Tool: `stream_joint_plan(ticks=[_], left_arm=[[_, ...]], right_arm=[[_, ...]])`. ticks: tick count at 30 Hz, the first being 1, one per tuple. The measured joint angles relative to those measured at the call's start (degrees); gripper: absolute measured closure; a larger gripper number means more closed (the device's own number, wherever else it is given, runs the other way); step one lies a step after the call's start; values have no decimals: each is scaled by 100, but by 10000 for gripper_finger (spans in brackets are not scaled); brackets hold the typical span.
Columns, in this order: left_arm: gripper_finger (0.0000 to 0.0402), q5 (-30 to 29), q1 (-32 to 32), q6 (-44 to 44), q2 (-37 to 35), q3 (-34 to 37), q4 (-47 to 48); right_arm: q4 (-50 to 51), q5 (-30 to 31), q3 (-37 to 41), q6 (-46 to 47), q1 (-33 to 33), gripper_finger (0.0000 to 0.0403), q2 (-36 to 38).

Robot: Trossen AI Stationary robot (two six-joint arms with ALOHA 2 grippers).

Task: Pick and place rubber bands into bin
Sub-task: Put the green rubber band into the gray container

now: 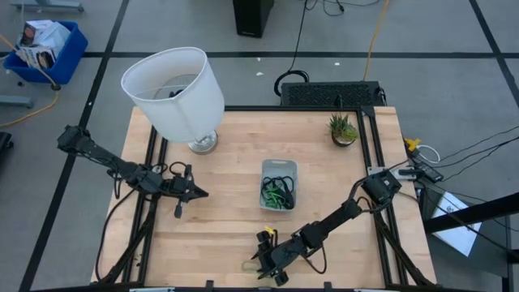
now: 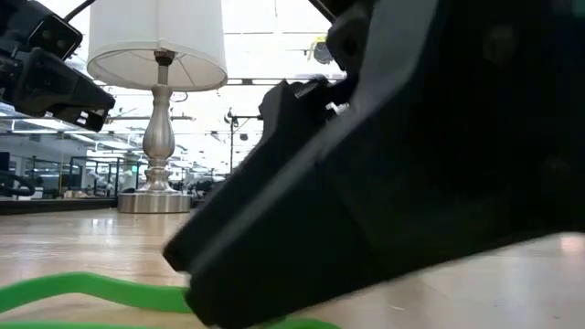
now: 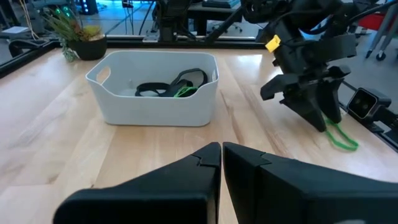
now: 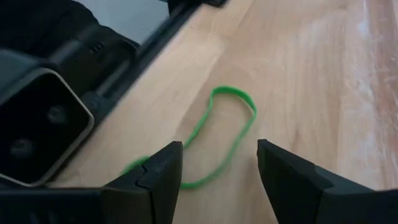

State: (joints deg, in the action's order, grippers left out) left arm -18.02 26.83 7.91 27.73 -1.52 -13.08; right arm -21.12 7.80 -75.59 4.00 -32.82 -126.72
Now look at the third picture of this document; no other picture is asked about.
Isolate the black rubber band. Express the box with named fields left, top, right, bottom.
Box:
left=134, top=82, right=175, bottom=98
left=167, top=68, right=209, bottom=98

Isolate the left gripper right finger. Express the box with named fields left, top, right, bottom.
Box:
left=222, top=141, right=398, bottom=224

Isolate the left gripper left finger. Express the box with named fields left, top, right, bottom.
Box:
left=52, top=141, right=223, bottom=224

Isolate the yellow hanging cord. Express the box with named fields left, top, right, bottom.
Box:
left=18, top=0, right=40, bottom=40

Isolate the black background desk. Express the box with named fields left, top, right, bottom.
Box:
left=186, top=0, right=244, bottom=35

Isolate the red background box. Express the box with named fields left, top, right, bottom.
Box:
left=357, top=12, right=392, bottom=32

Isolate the black table-level camera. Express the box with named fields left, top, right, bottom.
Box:
left=346, top=87, right=392, bottom=123

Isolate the white plastic bin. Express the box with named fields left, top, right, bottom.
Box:
left=85, top=50, right=220, bottom=128

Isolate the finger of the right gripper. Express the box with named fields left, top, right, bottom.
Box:
left=279, top=91, right=328, bottom=133
left=317, top=79, right=343, bottom=124

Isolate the succulent plant in black pot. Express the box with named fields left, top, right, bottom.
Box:
left=42, top=6, right=108, bottom=62

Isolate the green rubber band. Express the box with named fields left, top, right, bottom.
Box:
left=173, top=86, right=199, bottom=98
left=324, top=117, right=360, bottom=152

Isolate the white paper sheet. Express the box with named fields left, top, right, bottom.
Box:
left=1, top=26, right=29, bottom=35

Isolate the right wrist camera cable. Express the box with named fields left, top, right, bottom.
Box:
left=347, top=0, right=398, bottom=25

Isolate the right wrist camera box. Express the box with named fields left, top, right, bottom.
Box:
left=306, top=33, right=358, bottom=63

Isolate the black table clamp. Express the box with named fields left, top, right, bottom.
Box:
left=8, top=39, right=47, bottom=58

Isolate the yellow cable tag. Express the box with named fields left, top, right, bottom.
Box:
left=264, top=34, right=282, bottom=54

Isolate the grey chair base with castor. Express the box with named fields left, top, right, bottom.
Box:
left=364, top=2, right=398, bottom=62

